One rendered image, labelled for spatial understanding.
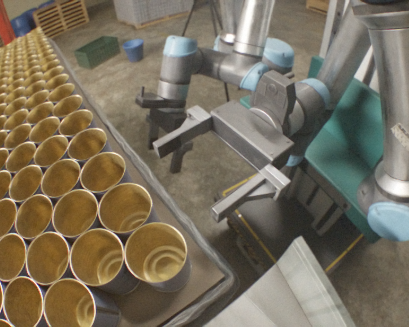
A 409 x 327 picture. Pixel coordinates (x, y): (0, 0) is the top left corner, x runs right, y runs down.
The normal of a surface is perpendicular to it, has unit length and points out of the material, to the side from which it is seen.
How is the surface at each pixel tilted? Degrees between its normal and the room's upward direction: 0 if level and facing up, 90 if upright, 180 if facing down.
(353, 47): 93
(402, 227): 97
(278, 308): 0
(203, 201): 0
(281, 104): 90
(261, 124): 2
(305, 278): 90
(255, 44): 75
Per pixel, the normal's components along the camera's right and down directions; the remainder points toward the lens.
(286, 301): -0.04, -0.64
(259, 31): 0.18, 0.56
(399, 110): -0.77, 0.55
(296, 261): -0.92, 0.32
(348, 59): -0.40, 0.76
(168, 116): -0.77, 0.17
